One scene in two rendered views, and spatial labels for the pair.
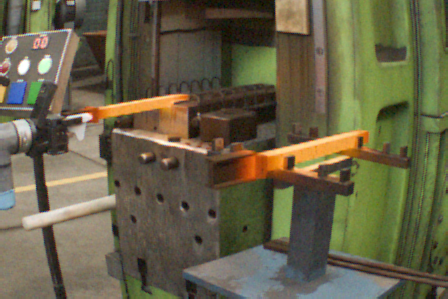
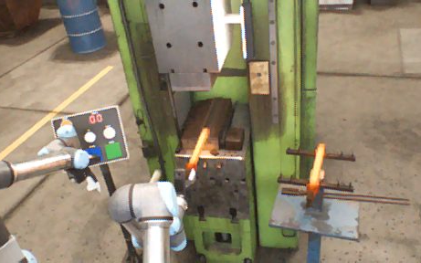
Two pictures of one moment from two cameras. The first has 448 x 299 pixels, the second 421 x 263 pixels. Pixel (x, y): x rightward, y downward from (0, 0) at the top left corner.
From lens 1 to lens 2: 1.18 m
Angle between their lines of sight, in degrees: 30
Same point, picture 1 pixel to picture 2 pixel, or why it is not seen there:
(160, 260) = (213, 204)
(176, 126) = (211, 146)
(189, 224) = (230, 185)
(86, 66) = not seen: outside the picture
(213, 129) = (233, 145)
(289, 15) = (258, 86)
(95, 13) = not seen: outside the picture
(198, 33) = not seen: hidden behind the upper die
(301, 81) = (264, 112)
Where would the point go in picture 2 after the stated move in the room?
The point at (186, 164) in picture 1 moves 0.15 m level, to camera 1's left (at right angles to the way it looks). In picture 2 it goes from (226, 163) to (201, 174)
